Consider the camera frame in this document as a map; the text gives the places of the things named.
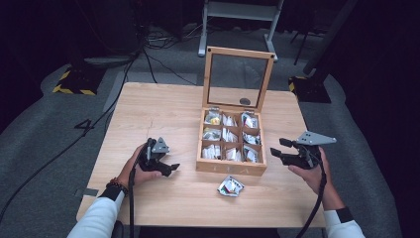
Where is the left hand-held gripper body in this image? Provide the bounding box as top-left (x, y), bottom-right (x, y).
top-left (137, 136), bottom-right (171, 176)

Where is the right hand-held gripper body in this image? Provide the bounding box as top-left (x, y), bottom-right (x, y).
top-left (281, 130), bottom-right (338, 171)

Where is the wooden tea box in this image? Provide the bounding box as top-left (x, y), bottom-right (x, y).
top-left (195, 46), bottom-right (276, 178)

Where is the silver tea bag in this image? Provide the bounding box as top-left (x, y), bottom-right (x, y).
top-left (216, 175), bottom-right (246, 198)

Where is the person's right hand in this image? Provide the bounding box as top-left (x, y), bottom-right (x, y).
top-left (287, 146), bottom-right (335, 200)

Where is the person's left hand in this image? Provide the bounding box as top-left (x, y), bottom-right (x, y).
top-left (115, 144), bottom-right (162, 191)

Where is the group of tea packets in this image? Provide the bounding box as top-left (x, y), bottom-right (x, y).
top-left (201, 110), bottom-right (263, 164)

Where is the black stand striped base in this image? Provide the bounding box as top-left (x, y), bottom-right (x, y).
top-left (287, 0), bottom-right (361, 104)
top-left (52, 58), bottom-right (107, 97)

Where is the grey tape piece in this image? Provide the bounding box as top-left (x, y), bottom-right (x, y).
top-left (73, 187), bottom-right (100, 198)

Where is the person's dark clothing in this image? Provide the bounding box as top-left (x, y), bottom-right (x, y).
top-left (138, 226), bottom-right (281, 238)

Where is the dark tripod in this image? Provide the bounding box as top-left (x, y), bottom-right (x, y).
top-left (289, 26), bottom-right (320, 67)

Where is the grey round stand base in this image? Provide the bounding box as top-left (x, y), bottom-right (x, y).
top-left (83, 55), bottom-right (134, 68)

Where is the white metal stand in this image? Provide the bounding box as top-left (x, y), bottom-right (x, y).
top-left (197, 0), bottom-right (286, 63)

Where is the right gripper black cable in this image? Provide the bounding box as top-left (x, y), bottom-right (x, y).
top-left (295, 150), bottom-right (329, 238)

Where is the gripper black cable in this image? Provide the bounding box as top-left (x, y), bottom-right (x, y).
top-left (295, 150), bottom-right (329, 238)
top-left (128, 145), bottom-right (138, 238)

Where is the dark bead bracelet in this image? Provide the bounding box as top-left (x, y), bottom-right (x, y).
top-left (105, 178), bottom-right (130, 196)

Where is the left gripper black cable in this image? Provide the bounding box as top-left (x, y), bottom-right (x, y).
top-left (128, 145), bottom-right (138, 238)

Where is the long black floor cable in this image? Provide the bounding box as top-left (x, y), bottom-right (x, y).
top-left (0, 49), bottom-right (142, 224)

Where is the thin black floor cable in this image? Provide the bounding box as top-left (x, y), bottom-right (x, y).
top-left (142, 49), bottom-right (198, 87)

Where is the bundle of floor cables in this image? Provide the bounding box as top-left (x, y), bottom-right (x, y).
top-left (144, 22), bottom-right (207, 52)

